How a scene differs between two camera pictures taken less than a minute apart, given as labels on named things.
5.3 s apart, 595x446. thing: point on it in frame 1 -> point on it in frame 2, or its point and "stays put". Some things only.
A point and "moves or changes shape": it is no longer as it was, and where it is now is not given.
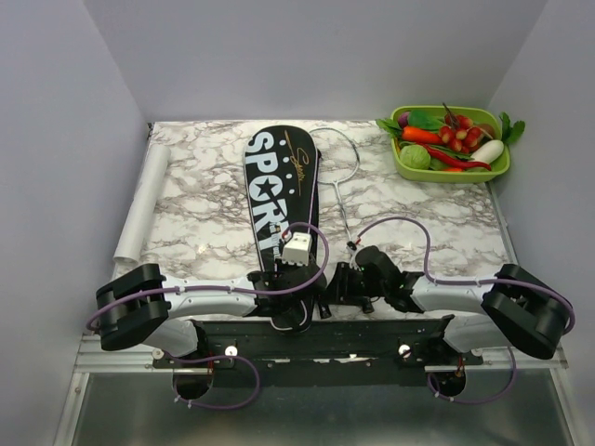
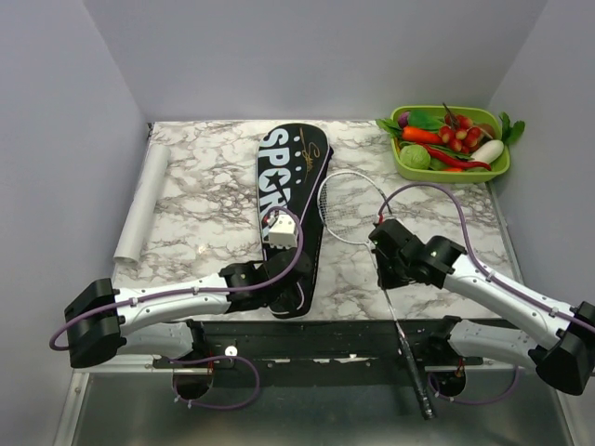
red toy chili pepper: x=455 y=162 stays put
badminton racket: x=338 y=158 -> x=351 y=204
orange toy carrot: x=420 y=134 stays put
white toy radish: x=488 y=151 stays put
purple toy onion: x=403 y=119 stays put
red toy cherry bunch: x=460 y=133 stays put
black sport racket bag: x=282 y=168 moves or changes shape
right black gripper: x=337 y=290 -> x=385 y=280
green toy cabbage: x=415 y=156 stays put
